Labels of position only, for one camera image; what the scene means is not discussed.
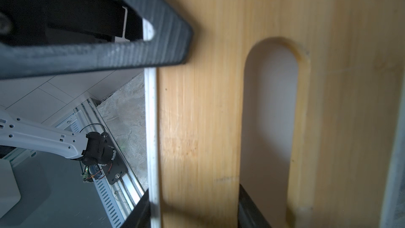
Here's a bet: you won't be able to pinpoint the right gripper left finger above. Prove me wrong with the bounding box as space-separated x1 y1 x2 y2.
1 0 193 80

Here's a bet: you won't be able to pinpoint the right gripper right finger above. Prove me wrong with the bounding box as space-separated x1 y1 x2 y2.
238 184 271 228

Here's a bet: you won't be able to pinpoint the wooden lid tissue box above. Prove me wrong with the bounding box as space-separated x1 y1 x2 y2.
157 0 405 228

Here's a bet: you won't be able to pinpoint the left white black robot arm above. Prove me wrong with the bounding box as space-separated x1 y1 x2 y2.
1 110 117 166

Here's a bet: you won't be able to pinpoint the left circuit board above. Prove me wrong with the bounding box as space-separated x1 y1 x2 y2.
82 165 104 183

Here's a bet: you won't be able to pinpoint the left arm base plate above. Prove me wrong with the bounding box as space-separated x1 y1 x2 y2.
101 132 128 185

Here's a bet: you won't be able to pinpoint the aluminium mounting rail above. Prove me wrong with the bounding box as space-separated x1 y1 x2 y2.
1 99 144 228

